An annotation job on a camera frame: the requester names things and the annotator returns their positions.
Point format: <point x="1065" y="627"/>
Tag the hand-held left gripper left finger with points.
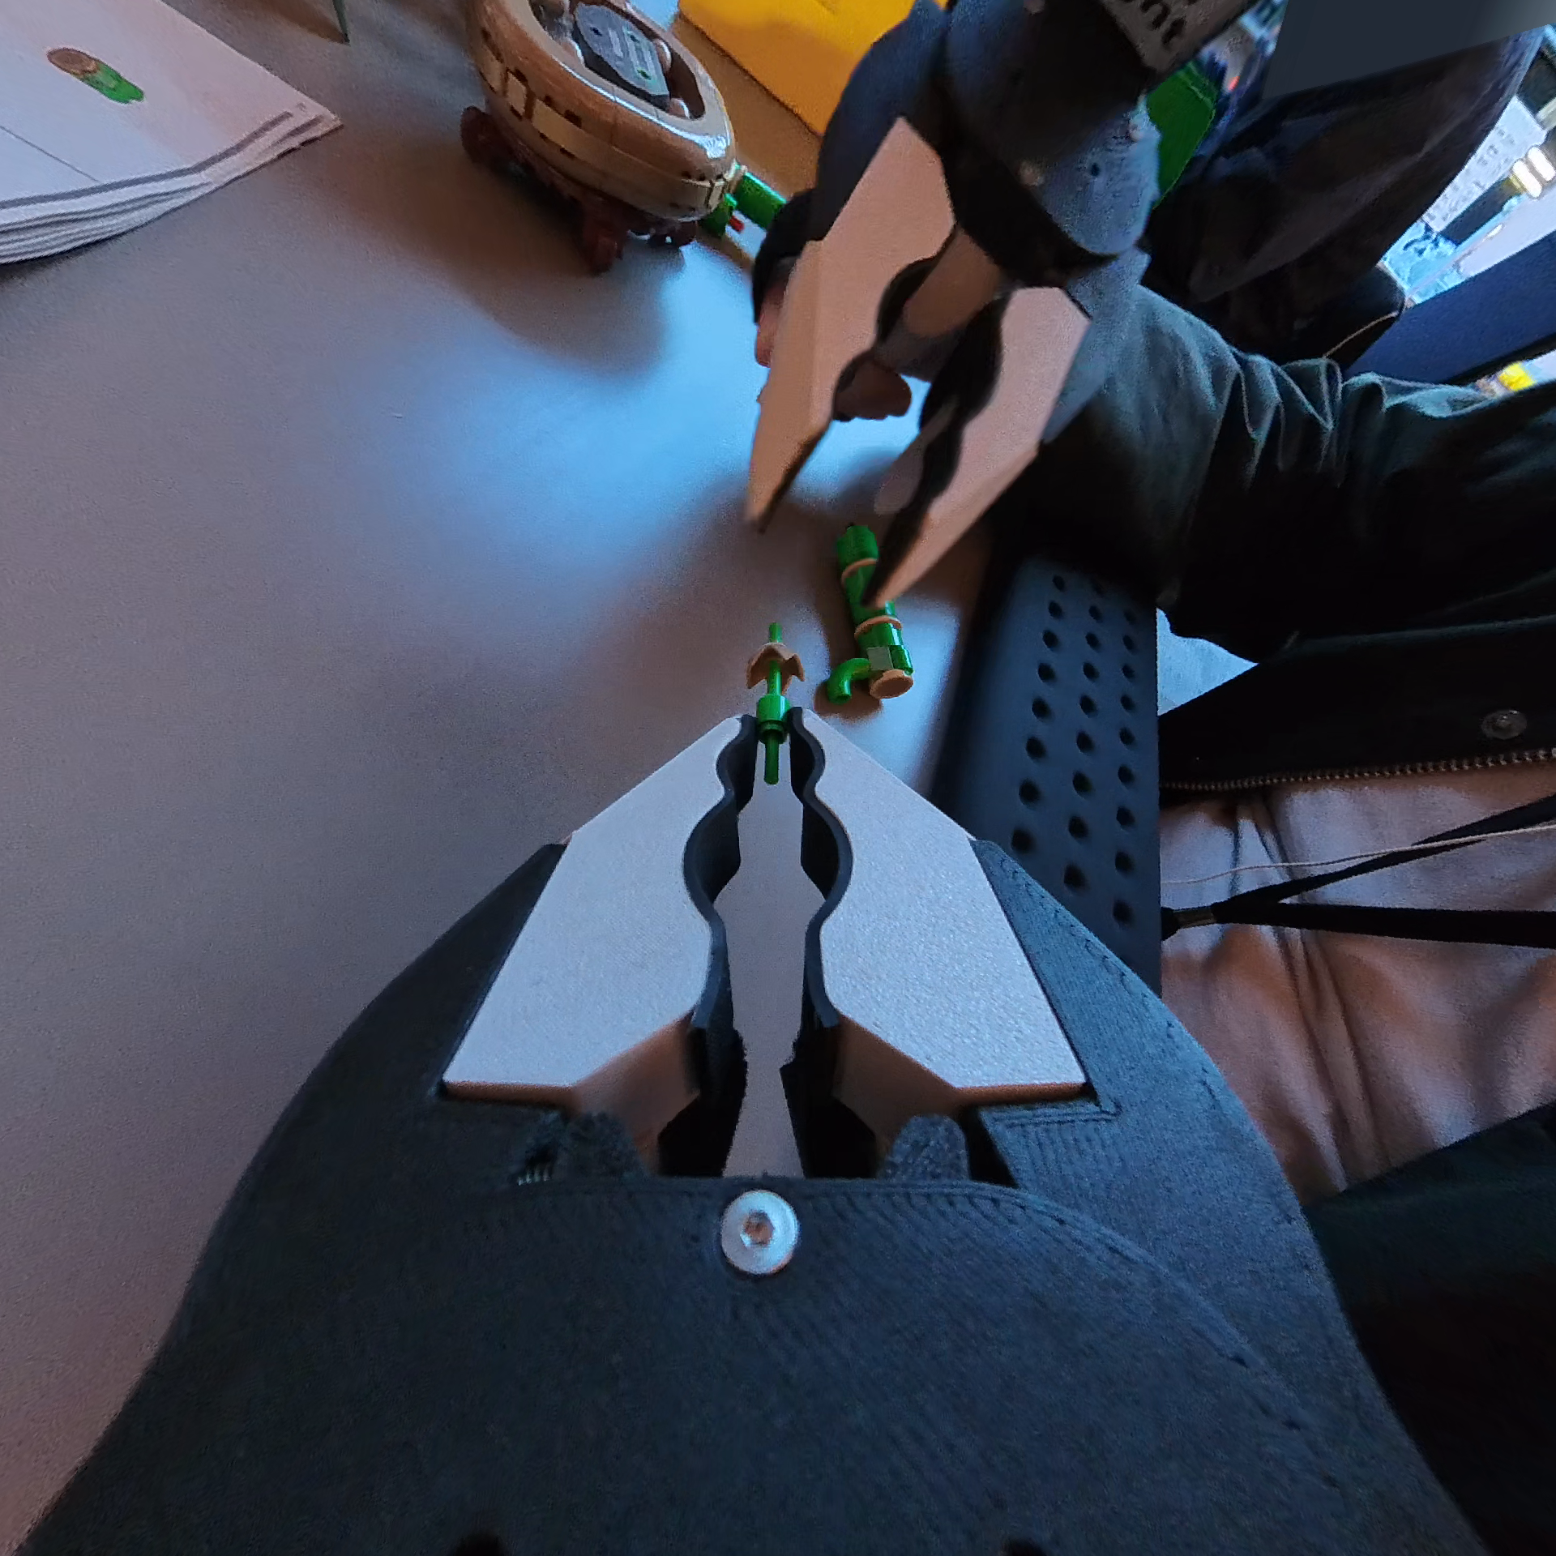
<point x="583" y="974"/>

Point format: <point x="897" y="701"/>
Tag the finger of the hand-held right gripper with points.
<point x="1008" y="401"/>
<point x="839" y="281"/>

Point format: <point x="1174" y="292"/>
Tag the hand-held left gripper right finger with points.
<point x="935" y="974"/>

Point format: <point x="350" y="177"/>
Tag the green bamboo stalk model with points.
<point x="878" y="638"/>

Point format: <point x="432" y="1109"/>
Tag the green hook-shaped brick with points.
<point x="841" y="692"/>

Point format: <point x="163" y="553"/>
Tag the green rod with tan cap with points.
<point x="772" y="713"/>

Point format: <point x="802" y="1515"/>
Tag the person's right forearm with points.
<point x="1276" y="462"/>

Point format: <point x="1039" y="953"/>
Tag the person's right hand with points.
<point x="874" y="396"/>

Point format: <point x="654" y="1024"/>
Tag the short green bamboo segment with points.
<point x="756" y="196"/>

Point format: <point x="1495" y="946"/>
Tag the green plastic bin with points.
<point x="1178" y="122"/>

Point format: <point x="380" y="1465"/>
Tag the yellow plastic bin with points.
<point x="778" y="49"/>

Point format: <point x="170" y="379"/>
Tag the tan brick-built plant pot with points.
<point x="571" y="135"/>

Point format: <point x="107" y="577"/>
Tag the person's leg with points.
<point x="1337" y="1035"/>

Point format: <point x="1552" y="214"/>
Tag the person's dark jacket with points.
<point x="1337" y="705"/>

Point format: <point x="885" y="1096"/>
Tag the white instruction booklet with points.
<point x="146" y="135"/>

